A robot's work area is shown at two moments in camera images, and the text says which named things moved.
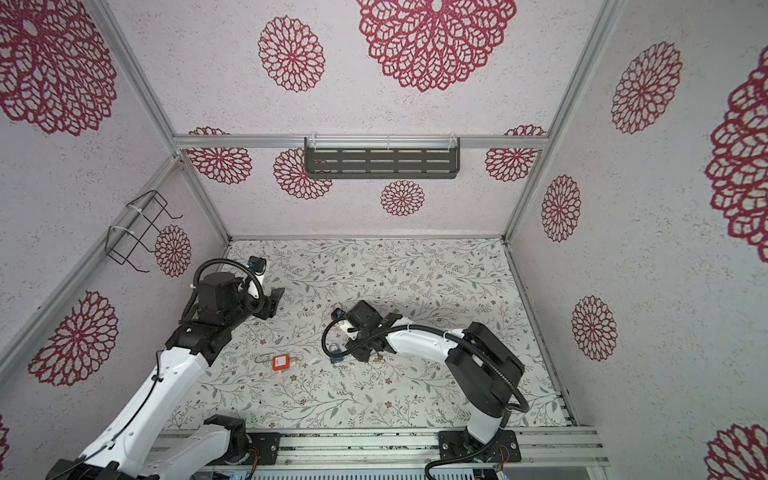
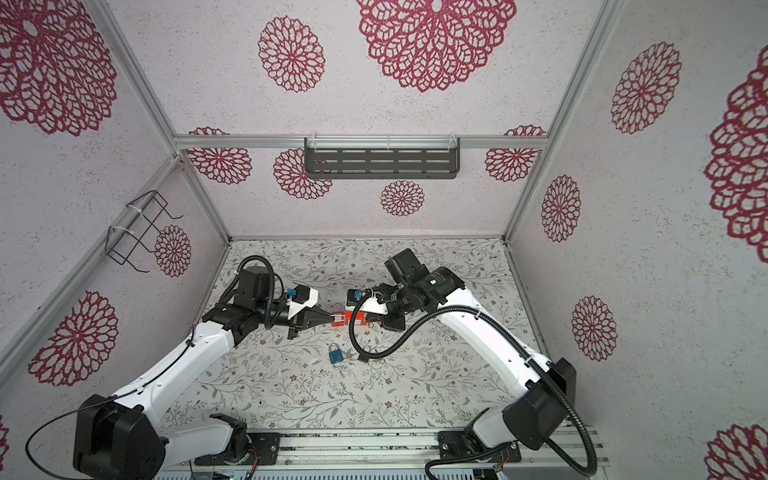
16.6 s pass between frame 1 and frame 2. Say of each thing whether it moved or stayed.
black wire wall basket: stayed
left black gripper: moved
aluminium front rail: stayed
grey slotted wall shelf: stayed
